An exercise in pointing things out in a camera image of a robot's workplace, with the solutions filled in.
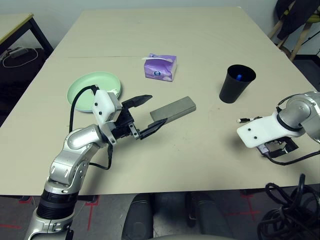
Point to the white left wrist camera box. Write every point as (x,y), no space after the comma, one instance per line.
(103,107)

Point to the wooden stool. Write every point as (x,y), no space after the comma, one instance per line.
(298,42)

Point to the grey glasses case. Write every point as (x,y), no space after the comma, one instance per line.
(175,108)

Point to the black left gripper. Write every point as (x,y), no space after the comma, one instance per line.
(125,125)

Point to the black table foot bar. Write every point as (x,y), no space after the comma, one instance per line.
(87,198)
(253,192)

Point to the grey robot right leg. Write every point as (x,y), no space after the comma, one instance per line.
(207,217)

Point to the blue marker pen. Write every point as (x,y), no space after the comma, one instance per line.
(239,77)

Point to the green plastic plate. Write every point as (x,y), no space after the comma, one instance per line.
(82,87)

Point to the beige side table black legs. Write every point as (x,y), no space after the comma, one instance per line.
(12,25)

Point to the yellow green stool cushion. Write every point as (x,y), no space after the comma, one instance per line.
(315,18)

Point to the grey robot torso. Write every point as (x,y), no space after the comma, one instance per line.
(187,237)

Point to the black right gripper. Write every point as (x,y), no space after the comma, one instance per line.
(277,147)

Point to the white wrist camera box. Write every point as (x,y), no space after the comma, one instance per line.
(103,107)
(265,128)

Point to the black jacket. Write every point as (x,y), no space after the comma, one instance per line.
(297,15)

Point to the purple tissue pack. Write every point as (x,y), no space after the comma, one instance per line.
(160,70)

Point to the black plastic cup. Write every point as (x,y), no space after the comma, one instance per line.
(232,92)

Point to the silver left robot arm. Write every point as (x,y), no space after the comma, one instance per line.
(72,150)

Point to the grey robot left leg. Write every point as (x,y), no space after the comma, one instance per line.
(137,217)

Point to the grey robot leg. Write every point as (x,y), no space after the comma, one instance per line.
(137,217)
(207,217)

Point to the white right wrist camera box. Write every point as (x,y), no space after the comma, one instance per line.
(265,128)

